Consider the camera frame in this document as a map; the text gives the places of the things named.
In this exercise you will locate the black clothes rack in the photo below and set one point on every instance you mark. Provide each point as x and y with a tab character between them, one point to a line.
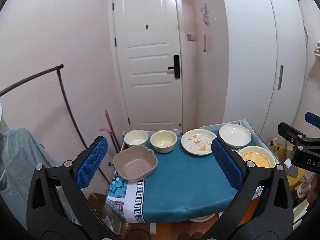
63	92

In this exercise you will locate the blue water bottle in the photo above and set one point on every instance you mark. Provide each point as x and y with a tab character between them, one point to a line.
124	136

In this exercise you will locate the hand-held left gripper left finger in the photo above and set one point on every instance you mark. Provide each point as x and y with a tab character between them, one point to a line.
92	162

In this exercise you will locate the duck print plate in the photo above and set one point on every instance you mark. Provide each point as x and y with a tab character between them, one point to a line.
197	142

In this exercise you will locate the wall light switch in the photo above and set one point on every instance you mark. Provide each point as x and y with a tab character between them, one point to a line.
191	37

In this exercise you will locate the white wall shelf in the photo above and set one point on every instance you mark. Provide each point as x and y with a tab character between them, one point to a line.
317	52

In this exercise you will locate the grey blue hanging garment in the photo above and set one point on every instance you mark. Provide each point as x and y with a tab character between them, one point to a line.
22	160

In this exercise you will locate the yellow centred plate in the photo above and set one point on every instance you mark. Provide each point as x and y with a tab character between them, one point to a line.
255	158

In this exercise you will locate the pink mop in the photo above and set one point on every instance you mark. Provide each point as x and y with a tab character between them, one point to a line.
110	127

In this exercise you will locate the plain white plate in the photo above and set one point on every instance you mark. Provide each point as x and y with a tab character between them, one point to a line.
235	135

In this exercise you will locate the purple flower wall sticker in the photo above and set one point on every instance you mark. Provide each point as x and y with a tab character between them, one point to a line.
206	15

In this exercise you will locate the tall white bowl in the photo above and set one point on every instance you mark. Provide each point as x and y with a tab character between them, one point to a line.
136	137

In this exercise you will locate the brown cardboard box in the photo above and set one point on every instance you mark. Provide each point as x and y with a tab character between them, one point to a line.
96	203

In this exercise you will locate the blue patterned tablecloth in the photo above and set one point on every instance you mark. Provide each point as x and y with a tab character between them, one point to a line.
185	187

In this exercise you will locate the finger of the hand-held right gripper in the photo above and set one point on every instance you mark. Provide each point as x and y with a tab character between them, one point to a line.
312	118
291	131

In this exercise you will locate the white wardrobe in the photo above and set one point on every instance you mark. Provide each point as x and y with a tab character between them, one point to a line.
265	55

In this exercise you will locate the yellow bag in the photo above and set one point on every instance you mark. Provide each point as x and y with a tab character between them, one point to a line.
285	155

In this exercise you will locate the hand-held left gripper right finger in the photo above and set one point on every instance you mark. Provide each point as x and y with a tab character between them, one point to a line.
226	165

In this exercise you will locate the cream round bowl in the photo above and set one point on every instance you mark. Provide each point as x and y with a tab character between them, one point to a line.
163	141

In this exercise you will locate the white panel door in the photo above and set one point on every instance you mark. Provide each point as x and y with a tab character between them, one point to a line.
147	55

